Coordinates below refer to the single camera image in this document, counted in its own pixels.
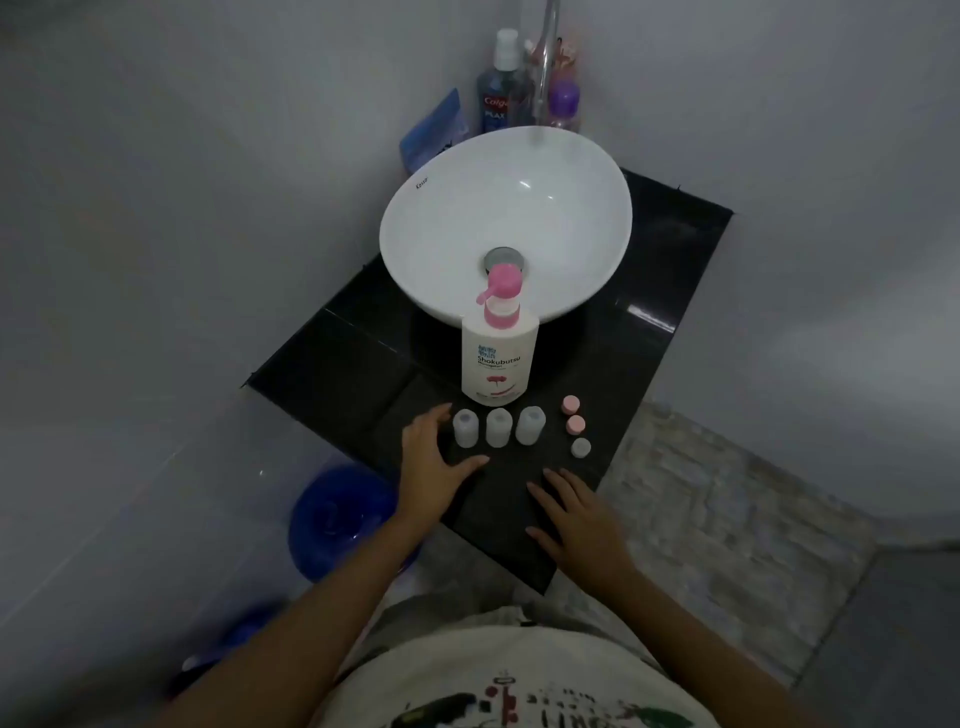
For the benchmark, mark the person's right hand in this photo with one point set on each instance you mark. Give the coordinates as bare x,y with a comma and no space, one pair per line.
589,532

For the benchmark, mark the person's left hand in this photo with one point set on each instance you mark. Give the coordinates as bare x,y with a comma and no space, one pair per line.
427,480

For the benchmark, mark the small translucent bottle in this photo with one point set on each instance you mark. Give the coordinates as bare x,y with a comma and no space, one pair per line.
529,426
465,431
498,429

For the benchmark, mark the white cap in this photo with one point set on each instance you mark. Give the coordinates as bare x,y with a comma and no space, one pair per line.
580,448

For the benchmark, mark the pink cap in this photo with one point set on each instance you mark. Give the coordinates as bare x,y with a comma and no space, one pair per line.
571,405
574,426

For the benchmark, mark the white hand sanitizer pump bottle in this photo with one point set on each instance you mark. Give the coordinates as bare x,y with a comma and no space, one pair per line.
499,360

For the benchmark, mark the person's right forearm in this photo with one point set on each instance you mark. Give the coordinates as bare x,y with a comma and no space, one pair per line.
675,645

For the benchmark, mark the person's left forearm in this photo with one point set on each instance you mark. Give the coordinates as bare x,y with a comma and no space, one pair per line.
322,622

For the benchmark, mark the person's white printed shirt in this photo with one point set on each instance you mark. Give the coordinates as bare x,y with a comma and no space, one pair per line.
487,667

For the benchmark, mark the blue plastic bucket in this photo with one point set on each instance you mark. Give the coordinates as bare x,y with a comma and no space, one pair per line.
330,517

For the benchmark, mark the metal sink drain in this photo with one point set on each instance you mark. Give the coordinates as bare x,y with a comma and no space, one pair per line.
504,255

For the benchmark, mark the white ceramic sink basin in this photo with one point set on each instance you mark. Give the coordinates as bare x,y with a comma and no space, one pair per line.
487,195

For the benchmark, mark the blue pouch packet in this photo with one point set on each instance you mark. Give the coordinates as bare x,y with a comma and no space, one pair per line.
431,135

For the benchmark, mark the blue mouthwash bottle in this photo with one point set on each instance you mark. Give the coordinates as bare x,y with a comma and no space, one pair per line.
495,90

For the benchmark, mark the purple capped bottle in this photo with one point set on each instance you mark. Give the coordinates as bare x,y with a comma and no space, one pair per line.
564,97

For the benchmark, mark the pink red tube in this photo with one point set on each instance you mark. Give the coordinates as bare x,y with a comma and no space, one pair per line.
568,60

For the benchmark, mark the chrome faucet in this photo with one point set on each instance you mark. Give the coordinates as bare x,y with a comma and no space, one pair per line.
547,45

